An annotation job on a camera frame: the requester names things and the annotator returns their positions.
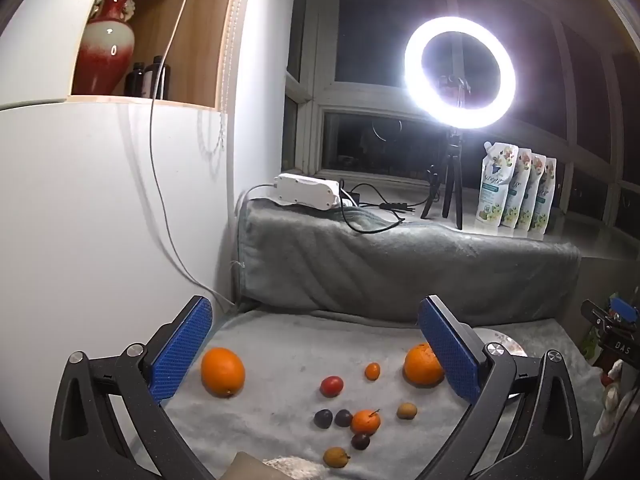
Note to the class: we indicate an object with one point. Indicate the small tangerine with stem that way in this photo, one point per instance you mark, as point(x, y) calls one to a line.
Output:
point(365, 421)

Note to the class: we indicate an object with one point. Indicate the white wooden cabinet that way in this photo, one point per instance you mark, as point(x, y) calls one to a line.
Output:
point(75, 210)

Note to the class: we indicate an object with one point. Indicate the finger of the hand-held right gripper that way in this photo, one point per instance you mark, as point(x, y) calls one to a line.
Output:
point(625, 309)

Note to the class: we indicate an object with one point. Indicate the dark bottle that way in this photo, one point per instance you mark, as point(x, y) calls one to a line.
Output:
point(136, 82)
point(159, 80)

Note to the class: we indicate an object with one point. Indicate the white power strip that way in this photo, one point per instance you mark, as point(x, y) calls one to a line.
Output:
point(305, 190)

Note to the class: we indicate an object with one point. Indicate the beige fuzzy cloth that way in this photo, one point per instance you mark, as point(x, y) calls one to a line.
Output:
point(250, 466)

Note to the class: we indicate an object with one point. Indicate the red cherry tomato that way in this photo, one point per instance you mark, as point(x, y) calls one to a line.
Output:
point(331, 385)

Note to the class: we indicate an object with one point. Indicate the white window frame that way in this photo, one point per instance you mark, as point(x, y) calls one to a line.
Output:
point(320, 100)

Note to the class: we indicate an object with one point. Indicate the rough large orange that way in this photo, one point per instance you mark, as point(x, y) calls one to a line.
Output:
point(420, 367)

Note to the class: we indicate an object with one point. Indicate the floral refill pouch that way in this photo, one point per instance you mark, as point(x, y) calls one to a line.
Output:
point(536, 195)
point(549, 195)
point(492, 185)
point(521, 195)

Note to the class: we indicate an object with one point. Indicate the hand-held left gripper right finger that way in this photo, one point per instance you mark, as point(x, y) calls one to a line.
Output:
point(450, 350)

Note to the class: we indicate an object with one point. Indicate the smooth large orange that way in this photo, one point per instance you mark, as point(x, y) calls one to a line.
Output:
point(223, 372)

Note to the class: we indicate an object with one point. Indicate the grey covered cushion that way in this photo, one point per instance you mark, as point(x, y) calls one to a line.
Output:
point(400, 270)

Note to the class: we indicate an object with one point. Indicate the brown longan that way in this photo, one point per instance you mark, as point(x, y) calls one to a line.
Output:
point(336, 457)
point(407, 410)

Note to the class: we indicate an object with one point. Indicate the white floral plate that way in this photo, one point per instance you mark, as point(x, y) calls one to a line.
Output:
point(510, 340)

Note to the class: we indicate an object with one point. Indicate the dark purple plum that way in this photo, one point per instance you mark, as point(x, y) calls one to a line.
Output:
point(343, 417)
point(360, 441)
point(323, 418)

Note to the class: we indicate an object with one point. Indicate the small orange kumquat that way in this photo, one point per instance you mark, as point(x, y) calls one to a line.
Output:
point(372, 371)

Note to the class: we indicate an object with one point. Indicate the black tripod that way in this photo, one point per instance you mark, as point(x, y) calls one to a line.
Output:
point(454, 160)

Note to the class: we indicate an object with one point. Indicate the red and white vase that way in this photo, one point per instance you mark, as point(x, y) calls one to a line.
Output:
point(105, 55)

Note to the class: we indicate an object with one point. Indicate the person's right hand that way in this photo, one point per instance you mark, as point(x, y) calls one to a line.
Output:
point(609, 395)

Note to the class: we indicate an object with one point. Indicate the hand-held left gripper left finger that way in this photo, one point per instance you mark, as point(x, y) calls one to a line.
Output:
point(182, 345)

